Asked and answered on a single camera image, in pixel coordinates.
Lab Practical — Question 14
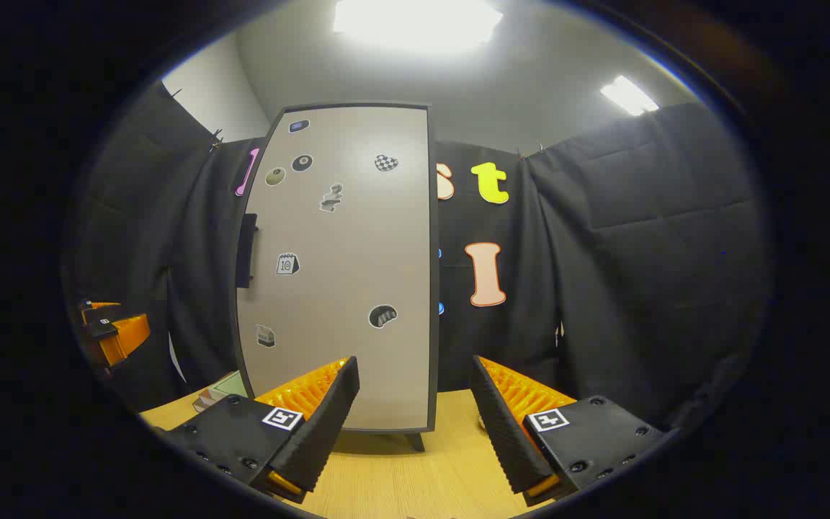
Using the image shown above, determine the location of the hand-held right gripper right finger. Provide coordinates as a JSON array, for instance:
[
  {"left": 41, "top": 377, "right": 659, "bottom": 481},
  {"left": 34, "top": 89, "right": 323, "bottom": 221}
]
[{"left": 469, "top": 355, "right": 666, "bottom": 507}]

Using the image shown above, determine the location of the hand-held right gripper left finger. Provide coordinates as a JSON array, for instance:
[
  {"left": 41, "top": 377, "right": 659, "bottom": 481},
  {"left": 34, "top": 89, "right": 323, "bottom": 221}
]
[{"left": 165, "top": 355, "right": 360, "bottom": 505}]

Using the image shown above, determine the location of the light grey cabinet door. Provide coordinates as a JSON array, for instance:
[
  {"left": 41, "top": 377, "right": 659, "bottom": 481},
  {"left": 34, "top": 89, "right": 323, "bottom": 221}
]
[{"left": 235, "top": 105, "right": 433, "bottom": 432}]

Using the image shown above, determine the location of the black cabinet door handle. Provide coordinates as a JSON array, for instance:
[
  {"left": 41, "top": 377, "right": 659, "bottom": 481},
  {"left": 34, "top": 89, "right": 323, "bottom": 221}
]
[{"left": 236, "top": 213, "right": 259, "bottom": 289}]

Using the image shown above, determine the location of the dark grey cabinet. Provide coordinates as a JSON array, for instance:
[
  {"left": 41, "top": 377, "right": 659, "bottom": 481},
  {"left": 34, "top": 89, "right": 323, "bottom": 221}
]
[{"left": 233, "top": 101, "right": 441, "bottom": 453}]

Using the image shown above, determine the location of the green book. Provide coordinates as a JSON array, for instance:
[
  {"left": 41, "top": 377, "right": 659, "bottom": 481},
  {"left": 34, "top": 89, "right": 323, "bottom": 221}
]
[{"left": 210, "top": 371, "right": 249, "bottom": 399}]

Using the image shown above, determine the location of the black backdrop cloth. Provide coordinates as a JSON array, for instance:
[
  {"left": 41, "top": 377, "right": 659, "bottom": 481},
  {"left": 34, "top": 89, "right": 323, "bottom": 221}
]
[{"left": 62, "top": 79, "right": 772, "bottom": 433}]

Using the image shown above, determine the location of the ceiling light panel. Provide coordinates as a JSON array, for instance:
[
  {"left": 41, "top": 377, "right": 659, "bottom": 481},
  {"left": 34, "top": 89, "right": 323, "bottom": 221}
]
[
  {"left": 334, "top": 0, "right": 504, "bottom": 53},
  {"left": 600, "top": 76, "right": 659, "bottom": 116}
]

